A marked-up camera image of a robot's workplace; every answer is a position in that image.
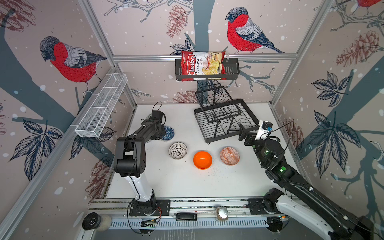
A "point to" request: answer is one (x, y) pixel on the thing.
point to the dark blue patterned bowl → (169, 134)
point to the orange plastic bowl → (202, 160)
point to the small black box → (186, 216)
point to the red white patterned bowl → (229, 156)
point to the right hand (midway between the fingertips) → (246, 127)
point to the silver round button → (222, 213)
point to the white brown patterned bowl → (177, 150)
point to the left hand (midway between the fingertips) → (158, 134)
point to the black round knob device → (92, 221)
